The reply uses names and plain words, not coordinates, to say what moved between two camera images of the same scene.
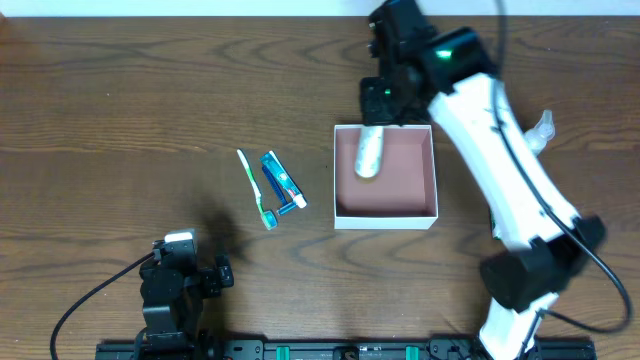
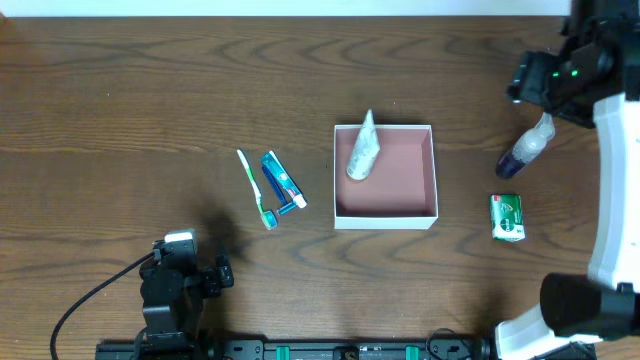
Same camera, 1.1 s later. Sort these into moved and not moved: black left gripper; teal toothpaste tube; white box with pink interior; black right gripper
Moved: black right gripper
Not moved: teal toothpaste tube; black left gripper; white box with pink interior
